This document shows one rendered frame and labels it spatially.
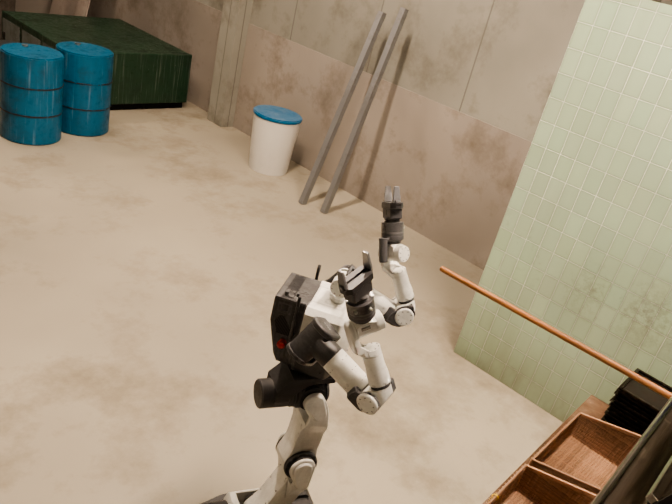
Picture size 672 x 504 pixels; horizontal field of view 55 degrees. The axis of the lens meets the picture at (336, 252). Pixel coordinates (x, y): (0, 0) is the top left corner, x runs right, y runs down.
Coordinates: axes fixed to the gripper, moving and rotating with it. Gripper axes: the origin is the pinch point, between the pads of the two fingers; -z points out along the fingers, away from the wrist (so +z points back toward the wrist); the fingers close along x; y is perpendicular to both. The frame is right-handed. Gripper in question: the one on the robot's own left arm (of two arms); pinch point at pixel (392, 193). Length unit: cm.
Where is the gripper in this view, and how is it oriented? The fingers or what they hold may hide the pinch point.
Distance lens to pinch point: 255.2
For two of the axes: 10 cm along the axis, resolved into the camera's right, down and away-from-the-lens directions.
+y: -9.5, 0.6, -3.1
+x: 3.1, 1.2, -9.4
